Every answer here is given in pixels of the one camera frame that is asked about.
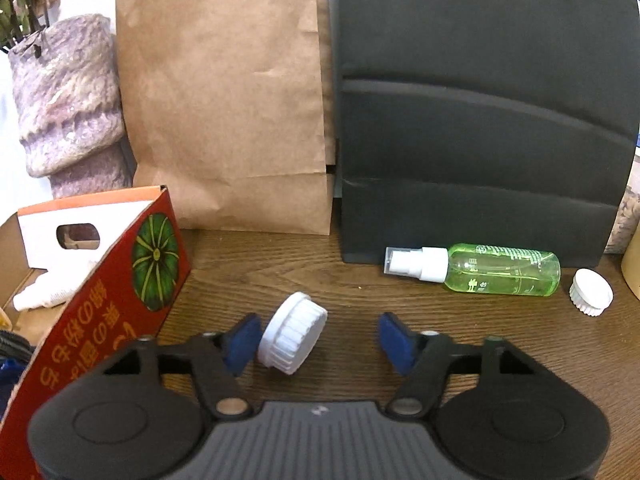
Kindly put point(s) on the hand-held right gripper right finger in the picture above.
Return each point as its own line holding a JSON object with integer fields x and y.
{"x": 395, "y": 345}

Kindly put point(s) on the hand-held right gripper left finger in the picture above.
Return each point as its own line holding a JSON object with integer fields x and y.
{"x": 242, "y": 345}

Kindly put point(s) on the deep white ribbed lid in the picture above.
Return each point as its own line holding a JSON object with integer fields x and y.
{"x": 292, "y": 332}

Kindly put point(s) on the orange cardboard box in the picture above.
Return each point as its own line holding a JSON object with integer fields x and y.
{"x": 115, "y": 310}

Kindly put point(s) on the green spray bottle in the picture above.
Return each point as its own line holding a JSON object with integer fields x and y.
{"x": 500, "y": 270}

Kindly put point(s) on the small white ribbed cap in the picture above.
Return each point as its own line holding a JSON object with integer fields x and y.
{"x": 591, "y": 292}

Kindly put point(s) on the dark ribbed object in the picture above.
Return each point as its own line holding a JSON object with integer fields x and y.
{"x": 12, "y": 345}

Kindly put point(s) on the brown paper bag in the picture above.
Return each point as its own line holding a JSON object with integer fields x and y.
{"x": 225, "y": 100}

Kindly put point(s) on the black paper bag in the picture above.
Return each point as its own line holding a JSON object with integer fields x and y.
{"x": 475, "y": 110}

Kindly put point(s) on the yellow bear mug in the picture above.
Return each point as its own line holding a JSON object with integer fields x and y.
{"x": 634, "y": 270}

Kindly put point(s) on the clear oat jar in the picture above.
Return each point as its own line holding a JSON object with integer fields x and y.
{"x": 627, "y": 220}

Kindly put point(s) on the purple textured vase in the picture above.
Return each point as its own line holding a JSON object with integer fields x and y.
{"x": 65, "y": 110}

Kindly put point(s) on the dried rose bouquet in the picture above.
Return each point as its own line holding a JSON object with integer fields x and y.
{"x": 22, "y": 7}

